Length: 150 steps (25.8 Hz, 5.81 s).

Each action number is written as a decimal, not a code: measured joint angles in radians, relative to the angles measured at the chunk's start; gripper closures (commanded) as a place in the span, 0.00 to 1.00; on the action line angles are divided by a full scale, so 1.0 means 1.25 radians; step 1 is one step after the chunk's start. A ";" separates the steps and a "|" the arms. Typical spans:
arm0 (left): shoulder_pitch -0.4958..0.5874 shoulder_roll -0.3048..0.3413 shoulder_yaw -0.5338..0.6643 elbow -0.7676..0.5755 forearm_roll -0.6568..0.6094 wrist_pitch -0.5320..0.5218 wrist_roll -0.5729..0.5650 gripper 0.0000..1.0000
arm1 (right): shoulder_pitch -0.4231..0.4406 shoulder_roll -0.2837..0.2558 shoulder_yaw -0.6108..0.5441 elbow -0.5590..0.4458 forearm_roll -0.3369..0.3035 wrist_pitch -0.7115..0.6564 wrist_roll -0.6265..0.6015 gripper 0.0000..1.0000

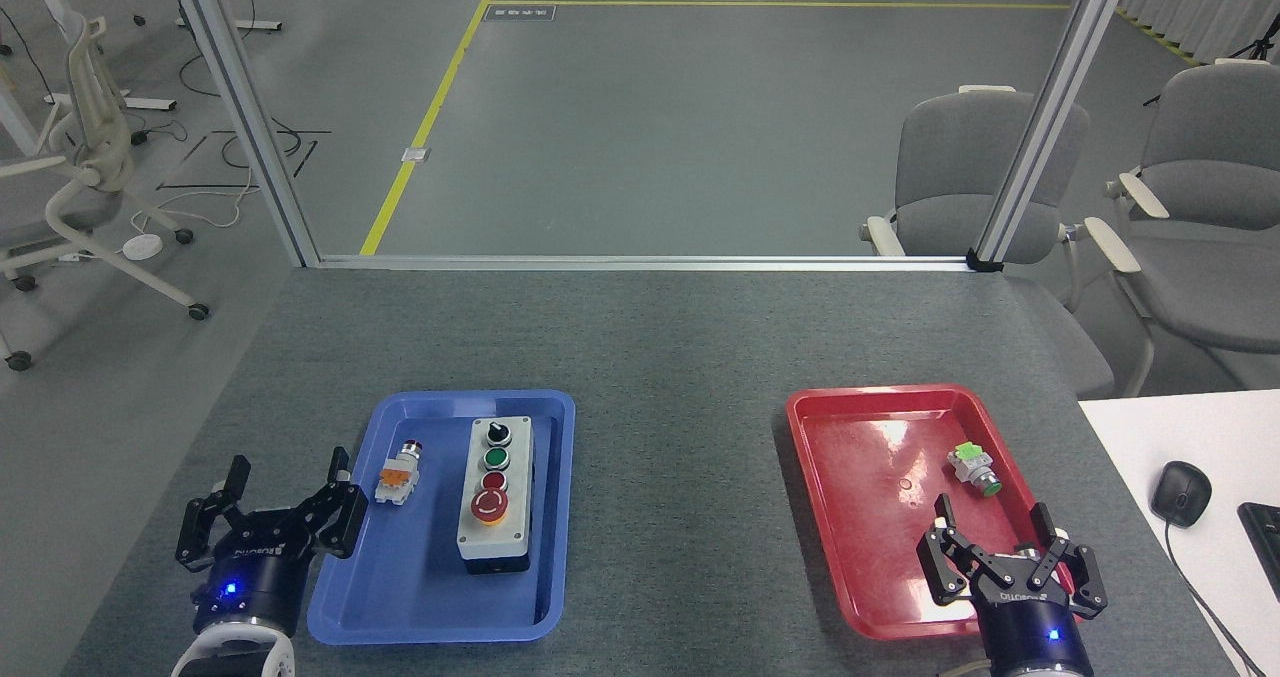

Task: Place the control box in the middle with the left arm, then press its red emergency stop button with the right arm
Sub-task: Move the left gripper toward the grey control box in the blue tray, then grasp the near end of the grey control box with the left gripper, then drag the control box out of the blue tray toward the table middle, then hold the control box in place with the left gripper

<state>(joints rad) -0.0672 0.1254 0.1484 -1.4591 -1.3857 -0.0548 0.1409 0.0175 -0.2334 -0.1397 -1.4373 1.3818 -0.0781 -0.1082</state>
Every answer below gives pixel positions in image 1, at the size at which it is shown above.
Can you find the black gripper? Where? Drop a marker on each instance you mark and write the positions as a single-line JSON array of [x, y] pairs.
[[255, 582], [1030, 622]]

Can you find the grey control box with buttons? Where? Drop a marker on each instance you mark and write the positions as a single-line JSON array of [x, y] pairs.
[[495, 527]]

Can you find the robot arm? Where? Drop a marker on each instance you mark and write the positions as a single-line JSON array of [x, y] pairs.
[[965, 669]]

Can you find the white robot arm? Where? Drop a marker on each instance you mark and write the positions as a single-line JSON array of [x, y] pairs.
[[235, 655]]

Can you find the red plastic tray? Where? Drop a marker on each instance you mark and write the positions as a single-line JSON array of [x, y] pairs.
[[870, 527]]

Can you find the black computer mouse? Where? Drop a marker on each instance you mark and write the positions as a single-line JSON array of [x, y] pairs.
[[1181, 492]]

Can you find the blue plastic tray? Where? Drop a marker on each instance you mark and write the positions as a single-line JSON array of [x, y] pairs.
[[440, 597]]

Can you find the white desk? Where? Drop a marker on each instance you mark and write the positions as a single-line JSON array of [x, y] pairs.
[[1170, 437]]

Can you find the black keyboard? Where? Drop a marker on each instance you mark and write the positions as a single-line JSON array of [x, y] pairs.
[[1265, 547]]

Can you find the white round floor device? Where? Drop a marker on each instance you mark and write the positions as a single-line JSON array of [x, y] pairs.
[[142, 246]]

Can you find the grey armchair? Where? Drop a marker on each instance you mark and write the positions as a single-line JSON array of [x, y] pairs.
[[950, 167], [1210, 247]]

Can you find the white mesh office chair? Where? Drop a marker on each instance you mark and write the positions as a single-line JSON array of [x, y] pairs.
[[85, 172]]

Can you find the silver floor socket plate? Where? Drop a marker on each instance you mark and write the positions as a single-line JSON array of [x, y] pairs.
[[416, 154]]

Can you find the white desk foot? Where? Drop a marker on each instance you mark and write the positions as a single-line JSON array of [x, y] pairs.
[[140, 104], [240, 25]]

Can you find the dark floor label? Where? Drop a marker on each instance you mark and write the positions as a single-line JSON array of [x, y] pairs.
[[519, 13]]

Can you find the black tripod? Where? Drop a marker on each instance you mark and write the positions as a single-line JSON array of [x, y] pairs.
[[1262, 47]]

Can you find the white partition curtain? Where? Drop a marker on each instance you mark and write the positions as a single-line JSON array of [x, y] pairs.
[[1200, 2]]

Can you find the green push button switch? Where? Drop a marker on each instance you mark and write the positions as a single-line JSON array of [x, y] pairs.
[[972, 464]]

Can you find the push button switch orange block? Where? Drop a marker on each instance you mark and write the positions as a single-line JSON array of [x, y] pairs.
[[396, 482]]

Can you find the black post clamp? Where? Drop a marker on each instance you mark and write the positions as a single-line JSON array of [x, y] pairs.
[[985, 262]]

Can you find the silver aluminium post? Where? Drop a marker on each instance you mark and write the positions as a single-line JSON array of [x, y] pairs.
[[245, 117], [1050, 107]]

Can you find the silver aluminium rail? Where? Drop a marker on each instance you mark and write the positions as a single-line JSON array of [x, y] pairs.
[[640, 262]]

